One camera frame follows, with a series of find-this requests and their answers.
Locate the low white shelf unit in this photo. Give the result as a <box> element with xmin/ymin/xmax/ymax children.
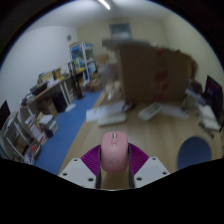
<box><xmin>0</xmin><ymin>111</ymin><xmax>60</xmax><ymax>166</ymax></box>

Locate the framed wall picture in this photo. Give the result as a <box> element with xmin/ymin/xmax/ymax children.
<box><xmin>109</xmin><ymin>22</ymin><xmax>133</xmax><ymax>40</ymax></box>

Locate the ceiling light tube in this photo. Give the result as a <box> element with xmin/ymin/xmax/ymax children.
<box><xmin>97</xmin><ymin>0</ymin><xmax>112</xmax><ymax>11</ymax></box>

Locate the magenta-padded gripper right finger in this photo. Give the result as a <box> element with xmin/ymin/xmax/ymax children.
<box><xmin>126</xmin><ymin>142</ymin><xmax>171</xmax><ymax>190</ymax></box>

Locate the white remote-like device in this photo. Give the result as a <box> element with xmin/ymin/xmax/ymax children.
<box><xmin>137</xmin><ymin>101</ymin><xmax>163</xmax><ymax>122</ymax></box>

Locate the tall white shelf unit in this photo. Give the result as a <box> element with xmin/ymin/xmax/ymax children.
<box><xmin>69</xmin><ymin>41</ymin><xmax>98</xmax><ymax>83</ymax></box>

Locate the large brown cardboard box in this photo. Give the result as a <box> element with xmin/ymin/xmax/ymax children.
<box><xmin>102</xmin><ymin>39</ymin><xmax>198</xmax><ymax>105</ymax></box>

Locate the pink computer mouse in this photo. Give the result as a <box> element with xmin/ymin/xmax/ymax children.
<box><xmin>100</xmin><ymin>131</ymin><xmax>129</xmax><ymax>173</ymax></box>

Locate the white paper sheet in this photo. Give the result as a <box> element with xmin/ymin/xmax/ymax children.
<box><xmin>85</xmin><ymin>100</ymin><xmax>126</xmax><ymax>123</ymax></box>

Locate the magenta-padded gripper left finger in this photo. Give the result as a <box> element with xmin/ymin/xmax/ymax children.
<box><xmin>58</xmin><ymin>143</ymin><xmax>103</xmax><ymax>190</ymax></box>

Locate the dark computer monitor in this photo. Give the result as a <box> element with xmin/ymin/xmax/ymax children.
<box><xmin>203</xmin><ymin>75</ymin><xmax>224</xmax><ymax>124</ymax></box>

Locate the white keyboard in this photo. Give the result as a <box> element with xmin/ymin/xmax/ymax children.
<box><xmin>97</xmin><ymin>113</ymin><xmax>128</xmax><ymax>127</ymax></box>

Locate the round blue mouse pad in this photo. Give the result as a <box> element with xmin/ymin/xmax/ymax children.
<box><xmin>177</xmin><ymin>135</ymin><xmax>213</xmax><ymax>171</ymax></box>

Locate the long wooden side desk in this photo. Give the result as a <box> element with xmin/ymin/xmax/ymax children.
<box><xmin>19</xmin><ymin>66</ymin><xmax>86</xmax><ymax>114</ymax></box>

